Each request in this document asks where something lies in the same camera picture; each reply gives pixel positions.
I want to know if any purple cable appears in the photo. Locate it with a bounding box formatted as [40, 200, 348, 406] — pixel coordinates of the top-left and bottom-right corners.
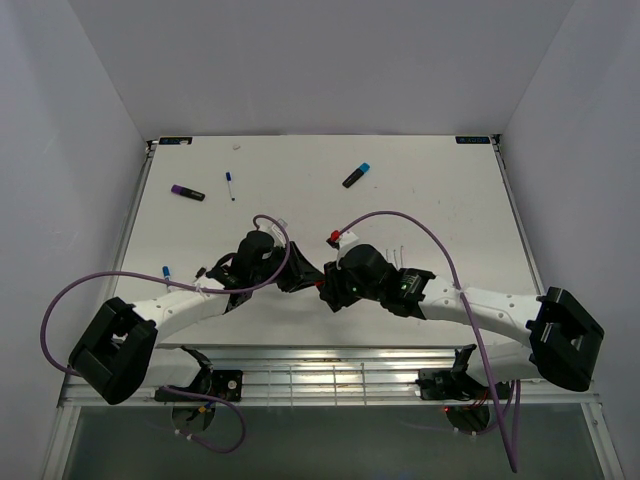
[40, 214, 292, 454]
[337, 210, 521, 473]

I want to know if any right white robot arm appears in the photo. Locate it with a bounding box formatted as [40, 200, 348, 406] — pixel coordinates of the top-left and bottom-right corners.
[318, 244, 604, 397]

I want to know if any right blue corner label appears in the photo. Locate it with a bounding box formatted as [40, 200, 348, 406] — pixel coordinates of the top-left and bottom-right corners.
[455, 136, 491, 145]

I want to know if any aluminium frame rail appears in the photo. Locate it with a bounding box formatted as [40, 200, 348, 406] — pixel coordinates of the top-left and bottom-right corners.
[57, 344, 601, 409]

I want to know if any small blue capped pen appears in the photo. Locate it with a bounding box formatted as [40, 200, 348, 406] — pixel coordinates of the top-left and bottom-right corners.
[225, 171, 236, 202]

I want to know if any purple capped black highlighter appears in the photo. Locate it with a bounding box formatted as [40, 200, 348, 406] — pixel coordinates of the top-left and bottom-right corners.
[171, 184, 206, 202]

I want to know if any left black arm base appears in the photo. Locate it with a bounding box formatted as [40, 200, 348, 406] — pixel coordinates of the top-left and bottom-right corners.
[154, 346, 243, 403]

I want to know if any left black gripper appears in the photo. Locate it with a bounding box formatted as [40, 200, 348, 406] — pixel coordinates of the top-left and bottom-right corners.
[251, 241, 324, 293]

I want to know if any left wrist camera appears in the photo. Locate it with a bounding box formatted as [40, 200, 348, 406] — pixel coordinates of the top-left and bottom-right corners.
[268, 219, 289, 244]

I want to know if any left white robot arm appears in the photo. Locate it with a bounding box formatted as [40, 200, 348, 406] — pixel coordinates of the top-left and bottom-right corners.
[69, 230, 324, 405]

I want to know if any left blue corner label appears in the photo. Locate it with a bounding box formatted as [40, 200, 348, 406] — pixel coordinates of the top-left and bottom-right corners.
[158, 137, 193, 146]

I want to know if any blue corner label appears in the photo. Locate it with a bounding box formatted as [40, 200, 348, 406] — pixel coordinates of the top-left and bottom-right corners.
[158, 137, 193, 146]
[455, 136, 491, 145]

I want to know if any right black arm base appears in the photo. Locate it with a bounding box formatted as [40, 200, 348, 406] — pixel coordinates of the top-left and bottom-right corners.
[414, 344, 490, 401]

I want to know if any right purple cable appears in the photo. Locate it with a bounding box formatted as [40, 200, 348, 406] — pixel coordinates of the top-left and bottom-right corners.
[337, 210, 521, 473]

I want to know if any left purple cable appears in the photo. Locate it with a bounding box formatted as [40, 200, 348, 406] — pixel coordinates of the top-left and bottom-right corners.
[40, 214, 292, 454]

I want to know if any blue capped black highlighter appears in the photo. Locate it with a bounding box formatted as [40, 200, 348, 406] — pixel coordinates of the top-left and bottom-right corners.
[342, 163, 370, 189]

